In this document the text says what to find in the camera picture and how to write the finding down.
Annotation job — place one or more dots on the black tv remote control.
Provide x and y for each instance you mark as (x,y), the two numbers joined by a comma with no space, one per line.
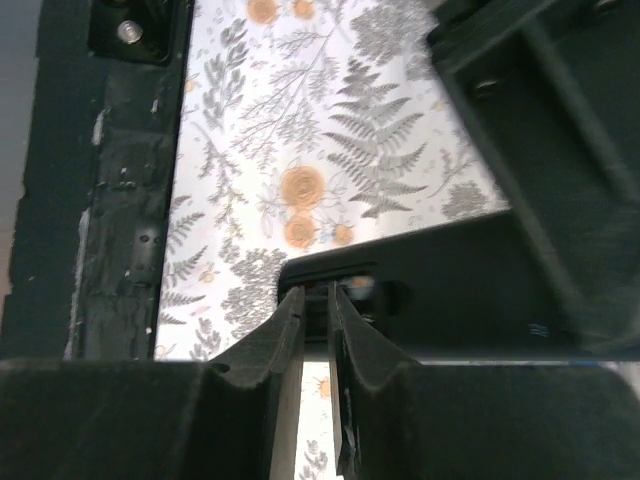
(467,289)

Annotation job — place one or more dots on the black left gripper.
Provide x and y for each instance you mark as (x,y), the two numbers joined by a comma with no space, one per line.
(549,93)

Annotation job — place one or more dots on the floral table mat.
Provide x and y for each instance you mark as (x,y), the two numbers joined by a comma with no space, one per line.
(306,126)

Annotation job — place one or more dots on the dark blue AAA battery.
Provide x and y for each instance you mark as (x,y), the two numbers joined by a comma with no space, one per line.
(359,290)

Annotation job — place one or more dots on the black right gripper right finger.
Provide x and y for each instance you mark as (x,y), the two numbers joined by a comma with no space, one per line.
(397,418)

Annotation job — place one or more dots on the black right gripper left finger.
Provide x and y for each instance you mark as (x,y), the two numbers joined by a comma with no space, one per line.
(234,417)

